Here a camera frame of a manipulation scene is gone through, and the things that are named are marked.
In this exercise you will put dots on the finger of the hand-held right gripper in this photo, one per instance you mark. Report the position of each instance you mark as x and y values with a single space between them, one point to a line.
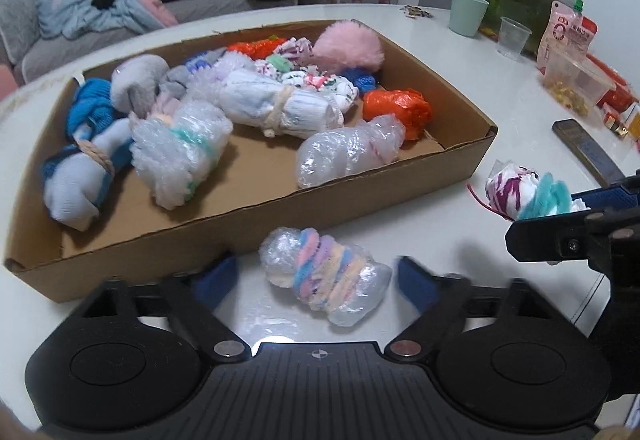
605 200
550 240

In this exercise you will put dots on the bubble wrap bundle green band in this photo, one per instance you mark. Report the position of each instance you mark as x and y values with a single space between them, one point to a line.
190 145

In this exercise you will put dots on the white sock bundle pink tie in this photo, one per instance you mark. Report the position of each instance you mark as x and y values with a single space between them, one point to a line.
140 75

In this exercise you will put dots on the clear snack container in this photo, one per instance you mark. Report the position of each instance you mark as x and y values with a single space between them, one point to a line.
575 85

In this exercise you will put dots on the mint green cup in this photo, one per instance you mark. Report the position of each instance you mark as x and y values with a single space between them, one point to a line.
467 15

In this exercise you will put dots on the clear plastic bag bundle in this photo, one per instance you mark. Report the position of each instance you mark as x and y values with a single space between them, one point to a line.
350 152

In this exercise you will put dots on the patterned bag bundle green band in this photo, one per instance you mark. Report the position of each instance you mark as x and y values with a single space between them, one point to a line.
295 49

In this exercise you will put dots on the pink snack packet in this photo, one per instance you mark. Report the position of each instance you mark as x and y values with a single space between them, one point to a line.
570 30

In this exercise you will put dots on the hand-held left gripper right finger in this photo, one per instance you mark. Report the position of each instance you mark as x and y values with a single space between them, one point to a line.
415 280

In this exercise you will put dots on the purple patterned bundle teal scrunchie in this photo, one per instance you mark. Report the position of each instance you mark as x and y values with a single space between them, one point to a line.
520 192

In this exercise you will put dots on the shallow cardboard box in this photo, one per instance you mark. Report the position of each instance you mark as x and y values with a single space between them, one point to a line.
250 220

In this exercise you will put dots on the plastic bundle pastel scrunchie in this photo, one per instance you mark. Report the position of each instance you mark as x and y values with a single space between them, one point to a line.
325 275

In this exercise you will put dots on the small red gold boxes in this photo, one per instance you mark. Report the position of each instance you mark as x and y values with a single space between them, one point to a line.
622 122

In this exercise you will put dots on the pink pompom blue sock bundle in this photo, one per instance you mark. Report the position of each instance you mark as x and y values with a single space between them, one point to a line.
350 45

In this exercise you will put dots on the light blue sock bundle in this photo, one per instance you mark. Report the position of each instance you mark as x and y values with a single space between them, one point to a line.
75 190

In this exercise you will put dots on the bright blue sock bundle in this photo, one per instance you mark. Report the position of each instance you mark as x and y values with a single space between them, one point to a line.
90 105

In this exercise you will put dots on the grey quilted sofa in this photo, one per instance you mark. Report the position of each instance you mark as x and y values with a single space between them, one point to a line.
200 12

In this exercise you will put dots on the small bubble wrap bundle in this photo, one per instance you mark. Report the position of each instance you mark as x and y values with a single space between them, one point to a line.
230 67

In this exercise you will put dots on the white sock bundle beige tie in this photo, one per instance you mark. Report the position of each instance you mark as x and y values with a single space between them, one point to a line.
300 112

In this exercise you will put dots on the plain orange bag bundle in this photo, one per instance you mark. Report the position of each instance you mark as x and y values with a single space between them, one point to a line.
395 112

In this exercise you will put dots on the clear plastic cup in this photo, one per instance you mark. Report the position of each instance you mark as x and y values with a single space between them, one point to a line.
514 40

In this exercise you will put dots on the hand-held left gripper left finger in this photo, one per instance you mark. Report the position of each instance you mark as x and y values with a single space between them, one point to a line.
217 277

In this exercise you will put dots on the floral white bag bundle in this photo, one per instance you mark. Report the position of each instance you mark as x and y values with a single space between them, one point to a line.
330 87

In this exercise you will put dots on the mauve sock bundle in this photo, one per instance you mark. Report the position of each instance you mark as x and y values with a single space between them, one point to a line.
167 106

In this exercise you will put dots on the red packet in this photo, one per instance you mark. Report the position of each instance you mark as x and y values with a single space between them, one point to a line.
617 87

